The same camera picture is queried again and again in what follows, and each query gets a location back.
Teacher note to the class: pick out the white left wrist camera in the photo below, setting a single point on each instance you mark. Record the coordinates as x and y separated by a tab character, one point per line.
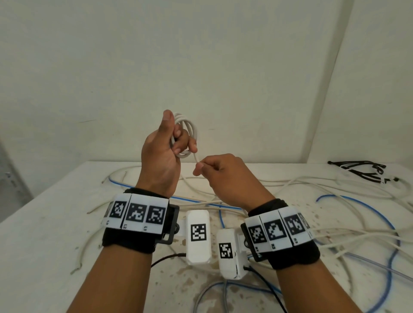
198	254

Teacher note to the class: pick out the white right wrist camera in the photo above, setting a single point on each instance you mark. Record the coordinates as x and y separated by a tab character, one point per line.
230	267

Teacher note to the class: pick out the person's right hand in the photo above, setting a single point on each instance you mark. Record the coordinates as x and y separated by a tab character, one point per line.
232	180

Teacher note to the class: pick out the black wristband with markers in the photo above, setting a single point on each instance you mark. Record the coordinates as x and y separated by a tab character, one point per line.
129	242
297	258

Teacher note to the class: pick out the black right wristband with markers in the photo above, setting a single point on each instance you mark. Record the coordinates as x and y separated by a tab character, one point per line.
297	258

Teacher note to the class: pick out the person's left forearm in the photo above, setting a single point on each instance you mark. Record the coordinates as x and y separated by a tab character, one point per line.
113	283

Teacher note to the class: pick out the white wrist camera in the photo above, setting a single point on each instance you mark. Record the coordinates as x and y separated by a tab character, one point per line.
198	254
230	267

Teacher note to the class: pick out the person's left hand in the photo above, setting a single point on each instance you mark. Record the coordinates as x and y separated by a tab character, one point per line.
158	161

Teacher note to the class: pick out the person's right forearm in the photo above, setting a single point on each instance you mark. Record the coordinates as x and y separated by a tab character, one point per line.
316	290

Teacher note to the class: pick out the black left wristband with markers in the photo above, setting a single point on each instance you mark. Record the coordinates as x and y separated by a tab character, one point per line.
129	242

